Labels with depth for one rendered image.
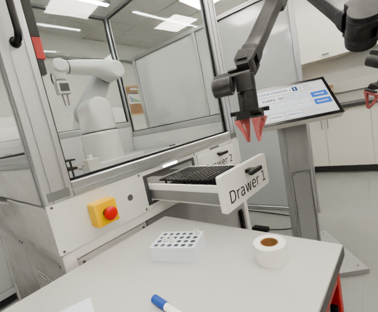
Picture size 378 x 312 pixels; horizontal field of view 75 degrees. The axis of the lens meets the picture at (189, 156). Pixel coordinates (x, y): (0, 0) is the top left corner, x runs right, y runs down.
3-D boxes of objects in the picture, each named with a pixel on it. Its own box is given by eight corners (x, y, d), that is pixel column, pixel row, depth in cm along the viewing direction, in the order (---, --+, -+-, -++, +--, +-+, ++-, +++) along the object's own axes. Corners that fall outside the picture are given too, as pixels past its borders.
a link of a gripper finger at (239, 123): (247, 140, 81) (243, 112, 80) (268, 138, 76) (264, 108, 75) (237, 144, 76) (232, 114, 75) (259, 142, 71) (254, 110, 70)
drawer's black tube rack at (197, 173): (237, 181, 91) (233, 164, 90) (209, 199, 78) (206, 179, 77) (192, 181, 106) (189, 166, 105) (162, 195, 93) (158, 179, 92)
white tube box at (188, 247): (206, 243, 66) (203, 230, 66) (196, 262, 59) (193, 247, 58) (165, 244, 71) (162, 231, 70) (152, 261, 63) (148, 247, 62)
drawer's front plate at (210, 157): (235, 163, 133) (232, 143, 132) (204, 179, 112) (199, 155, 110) (233, 163, 134) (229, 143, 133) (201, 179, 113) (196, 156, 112)
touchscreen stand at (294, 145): (369, 273, 146) (351, 101, 131) (293, 285, 149) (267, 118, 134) (326, 234, 195) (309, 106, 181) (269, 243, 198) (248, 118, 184)
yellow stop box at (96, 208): (121, 218, 76) (116, 196, 75) (100, 229, 70) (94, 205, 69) (113, 216, 79) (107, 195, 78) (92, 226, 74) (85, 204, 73)
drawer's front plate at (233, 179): (269, 182, 89) (264, 152, 87) (227, 215, 68) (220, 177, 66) (264, 182, 90) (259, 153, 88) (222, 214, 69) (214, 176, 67)
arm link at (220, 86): (247, 47, 73) (254, 69, 80) (211, 58, 78) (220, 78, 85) (246, 75, 68) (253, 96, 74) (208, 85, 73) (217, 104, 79)
